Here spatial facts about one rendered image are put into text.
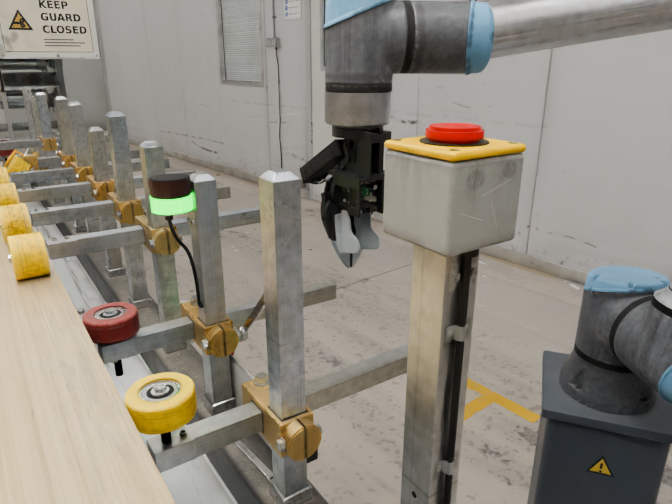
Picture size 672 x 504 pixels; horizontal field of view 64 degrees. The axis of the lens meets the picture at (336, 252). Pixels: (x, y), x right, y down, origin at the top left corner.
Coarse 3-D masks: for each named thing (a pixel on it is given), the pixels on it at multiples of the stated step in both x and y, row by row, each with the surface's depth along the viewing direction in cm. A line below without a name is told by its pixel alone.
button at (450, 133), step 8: (432, 128) 37; (440, 128) 36; (448, 128) 36; (456, 128) 36; (464, 128) 36; (472, 128) 36; (480, 128) 37; (432, 136) 37; (440, 136) 36; (448, 136) 36; (456, 136) 36; (464, 136) 36; (472, 136) 36; (480, 136) 36
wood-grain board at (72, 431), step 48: (0, 240) 118; (0, 288) 94; (48, 288) 94; (0, 336) 77; (48, 336) 77; (0, 384) 66; (48, 384) 66; (96, 384) 66; (0, 432) 58; (48, 432) 58; (96, 432) 58; (0, 480) 51; (48, 480) 51; (96, 480) 51; (144, 480) 51
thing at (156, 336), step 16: (304, 288) 104; (320, 288) 104; (240, 304) 97; (304, 304) 102; (176, 320) 91; (240, 320) 95; (256, 320) 97; (144, 336) 86; (160, 336) 88; (176, 336) 89; (192, 336) 91; (112, 352) 84; (128, 352) 85
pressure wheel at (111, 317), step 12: (96, 312) 84; (108, 312) 83; (120, 312) 84; (132, 312) 83; (84, 324) 81; (96, 324) 80; (108, 324) 80; (120, 324) 81; (132, 324) 83; (96, 336) 80; (108, 336) 80; (120, 336) 81; (132, 336) 83; (120, 360) 86; (120, 372) 86
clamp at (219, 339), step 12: (192, 312) 92; (204, 324) 87; (216, 324) 87; (228, 324) 88; (204, 336) 87; (216, 336) 85; (228, 336) 87; (204, 348) 86; (216, 348) 86; (228, 348) 87
